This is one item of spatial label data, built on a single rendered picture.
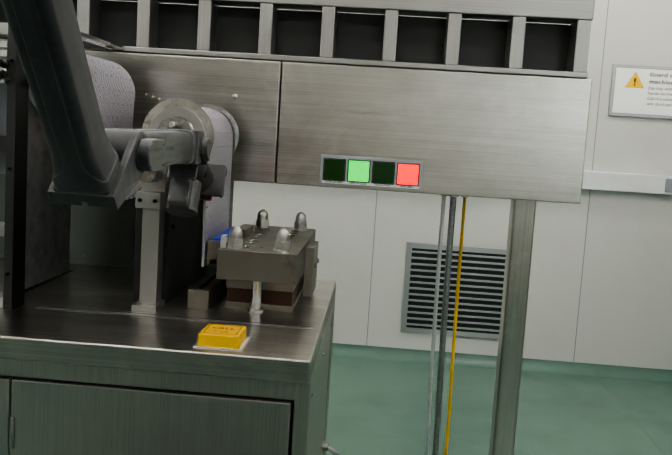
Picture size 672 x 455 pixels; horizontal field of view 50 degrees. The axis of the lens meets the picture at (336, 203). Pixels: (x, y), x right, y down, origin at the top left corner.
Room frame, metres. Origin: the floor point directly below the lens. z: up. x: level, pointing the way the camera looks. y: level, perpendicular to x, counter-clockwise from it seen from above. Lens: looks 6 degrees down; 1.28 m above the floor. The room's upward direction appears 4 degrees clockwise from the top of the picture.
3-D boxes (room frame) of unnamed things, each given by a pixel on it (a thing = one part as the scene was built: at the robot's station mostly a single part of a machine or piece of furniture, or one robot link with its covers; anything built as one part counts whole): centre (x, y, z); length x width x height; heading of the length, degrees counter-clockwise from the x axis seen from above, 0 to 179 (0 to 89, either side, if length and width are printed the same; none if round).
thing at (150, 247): (1.43, 0.37, 1.05); 0.06 x 0.05 x 0.31; 177
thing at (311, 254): (1.63, 0.05, 0.96); 0.10 x 0.03 x 0.11; 177
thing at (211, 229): (1.59, 0.26, 1.03); 0.23 x 0.01 x 0.09; 177
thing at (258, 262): (1.62, 0.14, 1.00); 0.40 x 0.16 x 0.06; 177
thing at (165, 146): (1.08, 0.28, 1.24); 0.43 x 0.11 x 0.06; 179
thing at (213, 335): (1.23, 0.18, 0.91); 0.07 x 0.07 x 0.02; 87
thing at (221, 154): (1.59, 0.26, 1.17); 0.23 x 0.01 x 0.18; 177
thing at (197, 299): (1.59, 0.26, 0.92); 0.28 x 0.04 x 0.04; 177
